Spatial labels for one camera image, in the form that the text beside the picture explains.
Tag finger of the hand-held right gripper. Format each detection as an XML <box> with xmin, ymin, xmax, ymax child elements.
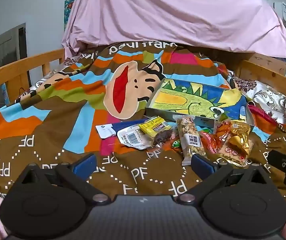
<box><xmin>267</xmin><ymin>150</ymin><xmax>286</xmax><ymax>173</ymax></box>

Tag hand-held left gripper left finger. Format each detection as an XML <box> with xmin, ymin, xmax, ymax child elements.
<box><xmin>13</xmin><ymin>153</ymin><xmax>111</xmax><ymax>205</ymax></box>

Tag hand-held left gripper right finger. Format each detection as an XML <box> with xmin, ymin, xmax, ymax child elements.
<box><xmin>178</xmin><ymin>153</ymin><xmax>275</xmax><ymax>205</ymax></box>

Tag orange snack packet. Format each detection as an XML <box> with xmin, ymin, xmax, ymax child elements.
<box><xmin>199</xmin><ymin>122</ymin><xmax>231</xmax><ymax>156</ymax></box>

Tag clear nut bar packet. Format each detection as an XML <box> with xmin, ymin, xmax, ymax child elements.
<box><xmin>177</xmin><ymin>116</ymin><xmax>206</xmax><ymax>166</ymax></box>

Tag large green and white packet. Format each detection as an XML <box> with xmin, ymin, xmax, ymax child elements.
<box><xmin>170</xmin><ymin>127</ymin><xmax>212</xmax><ymax>151</ymax></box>

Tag blue and white long packet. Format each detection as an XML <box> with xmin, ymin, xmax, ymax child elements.
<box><xmin>95</xmin><ymin>121</ymin><xmax>145</xmax><ymax>139</ymax></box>

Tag gold foil snack packet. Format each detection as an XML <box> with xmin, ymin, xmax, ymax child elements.
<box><xmin>229</xmin><ymin>120</ymin><xmax>255</xmax><ymax>155</ymax></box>

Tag white barcode snack packet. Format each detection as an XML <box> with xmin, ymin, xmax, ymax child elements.
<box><xmin>117</xmin><ymin>126</ymin><xmax>148</xmax><ymax>150</ymax></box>

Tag yellow snack packet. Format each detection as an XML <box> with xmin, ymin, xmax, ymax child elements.
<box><xmin>138</xmin><ymin>116</ymin><xmax>171</xmax><ymax>136</ymax></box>

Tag dinosaur print tray box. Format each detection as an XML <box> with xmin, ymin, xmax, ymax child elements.
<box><xmin>145</xmin><ymin>78</ymin><xmax>255</xmax><ymax>127</ymax></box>

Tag cartoon monkey printed blanket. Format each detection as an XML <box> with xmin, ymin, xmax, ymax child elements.
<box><xmin>0</xmin><ymin>41</ymin><xmax>286</xmax><ymax>240</ymax></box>

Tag colourful crayon drawing paper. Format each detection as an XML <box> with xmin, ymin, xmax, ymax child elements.
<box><xmin>149</xmin><ymin>79</ymin><xmax>248</xmax><ymax>120</ymax></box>

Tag grey door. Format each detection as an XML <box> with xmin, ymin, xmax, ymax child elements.
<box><xmin>0</xmin><ymin>22</ymin><xmax>28</xmax><ymax>100</ymax></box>

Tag pink hanging bed sheet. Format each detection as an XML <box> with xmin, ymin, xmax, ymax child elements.
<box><xmin>61</xmin><ymin>0</ymin><xmax>286</xmax><ymax>60</ymax></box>

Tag wooden bed side rail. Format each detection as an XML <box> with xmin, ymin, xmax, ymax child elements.
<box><xmin>0</xmin><ymin>48</ymin><xmax>66</xmax><ymax>105</ymax></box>

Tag teal wall poster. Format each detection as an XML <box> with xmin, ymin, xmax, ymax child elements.
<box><xmin>64</xmin><ymin>0</ymin><xmax>78</xmax><ymax>33</ymax></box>

